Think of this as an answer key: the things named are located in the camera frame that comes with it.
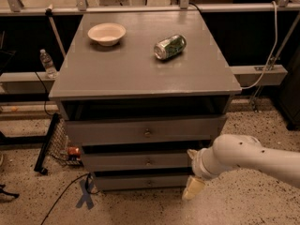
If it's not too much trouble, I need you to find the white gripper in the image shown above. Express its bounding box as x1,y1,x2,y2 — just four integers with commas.
182,148,218,201

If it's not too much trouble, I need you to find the grey drawer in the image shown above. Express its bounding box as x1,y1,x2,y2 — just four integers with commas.
94,173,189,191
67,115,227,145
81,150,191,172

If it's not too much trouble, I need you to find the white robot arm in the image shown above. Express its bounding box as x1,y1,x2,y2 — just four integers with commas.
182,134,300,201

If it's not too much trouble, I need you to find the grey bottom drawer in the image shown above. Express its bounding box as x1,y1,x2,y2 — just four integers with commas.
94,173,189,191

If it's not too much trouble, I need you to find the grey drawer cabinet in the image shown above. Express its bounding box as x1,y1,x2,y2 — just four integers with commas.
50,11,241,180

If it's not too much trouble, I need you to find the grey top drawer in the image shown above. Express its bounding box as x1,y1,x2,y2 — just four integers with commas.
67,115,227,145

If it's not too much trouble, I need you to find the blue tape cross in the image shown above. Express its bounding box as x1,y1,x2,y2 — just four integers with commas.
76,180,94,210

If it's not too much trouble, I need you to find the orange red small object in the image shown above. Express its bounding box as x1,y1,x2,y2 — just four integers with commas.
67,146,81,161

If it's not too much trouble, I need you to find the green soda can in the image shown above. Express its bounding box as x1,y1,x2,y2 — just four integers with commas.
154,34,187,60

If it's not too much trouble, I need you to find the black mesh rack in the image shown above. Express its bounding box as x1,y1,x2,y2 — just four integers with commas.
34,113,82,175

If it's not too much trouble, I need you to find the white bowl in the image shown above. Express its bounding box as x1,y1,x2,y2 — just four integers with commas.
87,22,126,47

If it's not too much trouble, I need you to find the clear plastic water bottle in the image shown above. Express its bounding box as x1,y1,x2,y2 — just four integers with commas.
39,49,57,79

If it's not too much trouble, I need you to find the wooden stick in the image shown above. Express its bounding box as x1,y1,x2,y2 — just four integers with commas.
45,4,66,59

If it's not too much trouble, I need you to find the black floor cable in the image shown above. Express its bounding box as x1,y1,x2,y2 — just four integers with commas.
39,172,95,225

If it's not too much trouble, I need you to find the white hanging cable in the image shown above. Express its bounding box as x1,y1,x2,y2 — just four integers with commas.
240,1,279,91

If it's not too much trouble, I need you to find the metal rail frame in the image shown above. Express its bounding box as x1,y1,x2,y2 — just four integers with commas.
0,0,300,17

